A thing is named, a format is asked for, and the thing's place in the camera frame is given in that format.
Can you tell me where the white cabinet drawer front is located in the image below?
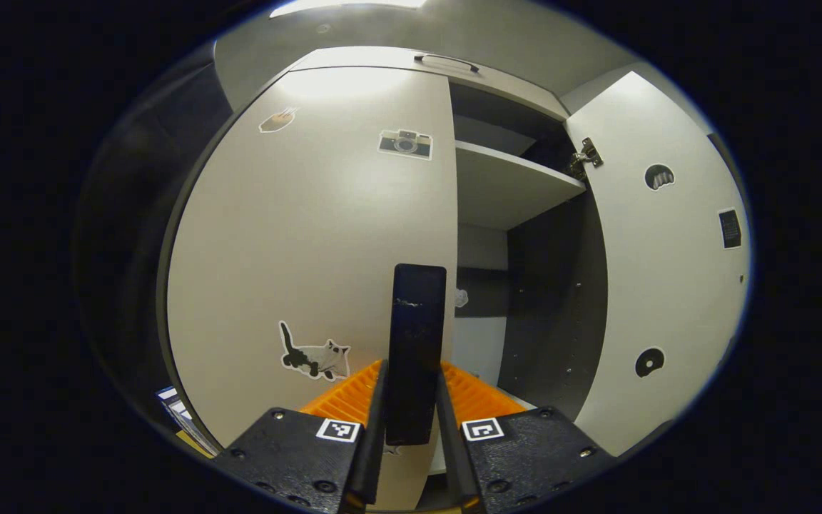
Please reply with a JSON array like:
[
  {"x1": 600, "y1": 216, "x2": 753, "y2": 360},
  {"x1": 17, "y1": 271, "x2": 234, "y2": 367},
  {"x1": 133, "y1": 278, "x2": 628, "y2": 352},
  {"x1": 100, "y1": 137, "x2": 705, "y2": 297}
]
[{"x1": 290, "y1": 46, "x2": 570, "y2": 121}]

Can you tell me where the cabinet door with headphone sticker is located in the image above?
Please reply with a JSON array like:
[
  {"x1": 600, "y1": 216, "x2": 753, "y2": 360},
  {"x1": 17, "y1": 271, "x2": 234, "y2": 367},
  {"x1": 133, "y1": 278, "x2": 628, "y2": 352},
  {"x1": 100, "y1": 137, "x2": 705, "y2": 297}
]
[{"x1": 564, "y1": 70, "x2": 751, "y2": 458}]

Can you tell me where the cabinet door with camera sticker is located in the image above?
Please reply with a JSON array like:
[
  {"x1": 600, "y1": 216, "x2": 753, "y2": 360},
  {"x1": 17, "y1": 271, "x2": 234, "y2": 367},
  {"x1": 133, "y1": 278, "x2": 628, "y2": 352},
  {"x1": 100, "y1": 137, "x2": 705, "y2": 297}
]
[{"x1": 167, "y1": 66, "x2": 460, "y2": 512}]

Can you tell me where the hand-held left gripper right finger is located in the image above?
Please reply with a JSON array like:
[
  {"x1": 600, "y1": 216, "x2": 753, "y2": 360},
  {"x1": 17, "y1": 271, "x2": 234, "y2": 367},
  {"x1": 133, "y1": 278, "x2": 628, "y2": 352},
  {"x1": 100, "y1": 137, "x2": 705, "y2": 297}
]
[{"x1": 436, "y1": 361, "x2": 615, "y2": 514}]

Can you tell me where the ceiling light panel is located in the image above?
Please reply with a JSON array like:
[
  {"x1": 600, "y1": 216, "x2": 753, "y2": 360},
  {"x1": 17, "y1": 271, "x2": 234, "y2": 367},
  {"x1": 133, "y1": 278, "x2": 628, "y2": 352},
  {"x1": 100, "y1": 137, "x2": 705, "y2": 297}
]
[{"x1": 268, "y1": 0, "x2": 430, "y2": 19}]

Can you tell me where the metal door hinge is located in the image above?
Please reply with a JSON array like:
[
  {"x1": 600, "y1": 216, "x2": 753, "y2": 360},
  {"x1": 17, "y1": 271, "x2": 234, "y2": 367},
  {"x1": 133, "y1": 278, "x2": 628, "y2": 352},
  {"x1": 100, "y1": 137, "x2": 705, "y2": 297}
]
[{"x1": 568, "y1": 138, "x2": 604, "y2": 179}]

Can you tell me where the white double-door shoe cabinet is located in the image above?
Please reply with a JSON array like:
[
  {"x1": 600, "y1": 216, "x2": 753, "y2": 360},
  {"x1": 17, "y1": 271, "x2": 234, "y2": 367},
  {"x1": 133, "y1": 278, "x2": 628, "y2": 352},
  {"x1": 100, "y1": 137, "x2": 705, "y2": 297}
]
[{"x1": 156, "y1": 46, "x2": 753, "y2": 512}]

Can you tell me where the white cabinet shelf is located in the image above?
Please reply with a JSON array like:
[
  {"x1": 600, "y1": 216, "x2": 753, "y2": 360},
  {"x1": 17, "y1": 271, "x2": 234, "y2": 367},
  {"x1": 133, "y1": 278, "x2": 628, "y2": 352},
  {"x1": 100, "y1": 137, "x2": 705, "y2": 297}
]
[{"x1": 454, "y1": 140, "x2": 588, "y2": 231}]

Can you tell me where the black drawer handle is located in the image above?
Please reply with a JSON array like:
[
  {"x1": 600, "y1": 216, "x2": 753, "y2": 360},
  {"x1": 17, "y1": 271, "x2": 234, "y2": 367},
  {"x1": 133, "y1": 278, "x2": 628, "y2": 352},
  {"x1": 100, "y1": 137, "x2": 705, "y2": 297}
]
[{"x1": 413, "y1": 54, "x2": 481, "y2": 75}]

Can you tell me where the blue white box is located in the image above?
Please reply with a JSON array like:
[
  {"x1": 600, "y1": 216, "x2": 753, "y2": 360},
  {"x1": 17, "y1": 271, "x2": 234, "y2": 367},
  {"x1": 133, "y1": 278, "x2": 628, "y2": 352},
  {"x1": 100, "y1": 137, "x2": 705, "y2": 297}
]
[{"x1": 156, "y1": 385, "x2": 220, "y2": 458}]

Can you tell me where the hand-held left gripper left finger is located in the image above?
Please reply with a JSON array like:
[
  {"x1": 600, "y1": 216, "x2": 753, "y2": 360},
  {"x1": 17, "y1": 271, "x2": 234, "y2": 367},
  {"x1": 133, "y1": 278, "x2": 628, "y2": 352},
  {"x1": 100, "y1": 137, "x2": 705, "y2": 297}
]
[{"x1": 213, "y1": 359, "x2": 389, "y2": 514}]

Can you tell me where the black door handle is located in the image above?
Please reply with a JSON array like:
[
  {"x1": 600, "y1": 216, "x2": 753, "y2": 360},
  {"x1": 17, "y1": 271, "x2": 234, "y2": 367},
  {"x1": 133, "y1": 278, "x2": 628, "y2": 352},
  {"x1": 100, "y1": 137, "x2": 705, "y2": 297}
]
[{"x1": 385, "y1": 263, "x2": 447, "y2": 447}]

